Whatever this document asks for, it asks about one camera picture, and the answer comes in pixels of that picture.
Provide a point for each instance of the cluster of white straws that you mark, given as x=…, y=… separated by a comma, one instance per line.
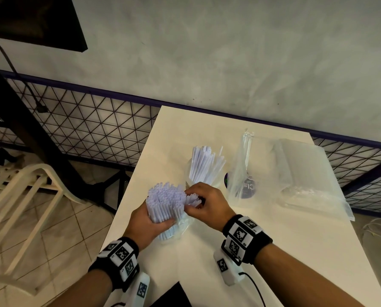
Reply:
x=203, y=166

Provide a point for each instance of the clear plastic bag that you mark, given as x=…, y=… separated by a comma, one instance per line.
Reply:
x=185, y=225

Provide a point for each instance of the person's left hand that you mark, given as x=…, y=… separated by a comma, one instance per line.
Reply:
x=140, y=227

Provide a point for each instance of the black marker wristband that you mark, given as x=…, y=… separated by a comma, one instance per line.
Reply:
x=244, y=236
x=120, y=255

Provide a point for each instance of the clear plastic cup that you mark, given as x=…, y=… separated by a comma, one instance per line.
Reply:
x=188, y=175

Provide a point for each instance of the person's right forearm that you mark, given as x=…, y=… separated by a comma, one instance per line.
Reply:
x=299, y=281

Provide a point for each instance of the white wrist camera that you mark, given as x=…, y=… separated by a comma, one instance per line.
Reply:
x=227, y=271
x=142, y=289

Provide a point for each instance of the bundle of white straws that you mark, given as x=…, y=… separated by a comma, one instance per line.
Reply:
x=164, y=198

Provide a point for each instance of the dark wooden post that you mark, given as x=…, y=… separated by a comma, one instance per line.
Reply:
x=27, y=127

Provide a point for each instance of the clear acrylic sign stand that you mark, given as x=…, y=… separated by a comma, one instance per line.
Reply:
x=240, y=169

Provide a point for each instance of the pack of straws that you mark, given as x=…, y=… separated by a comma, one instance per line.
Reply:
x=308, y=172

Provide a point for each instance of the person's right hand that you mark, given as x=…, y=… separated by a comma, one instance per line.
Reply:
x=214, y=209

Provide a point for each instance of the black flat object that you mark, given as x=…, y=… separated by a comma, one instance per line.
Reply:
x=172, y=298

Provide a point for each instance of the black wall television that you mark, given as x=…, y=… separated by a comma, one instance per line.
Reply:
x=33, y=19

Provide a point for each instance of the dark round sticker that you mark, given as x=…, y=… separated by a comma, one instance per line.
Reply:
x=227, y=180

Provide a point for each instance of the white plastic chair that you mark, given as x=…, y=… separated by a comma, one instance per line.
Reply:
x=40, y=171

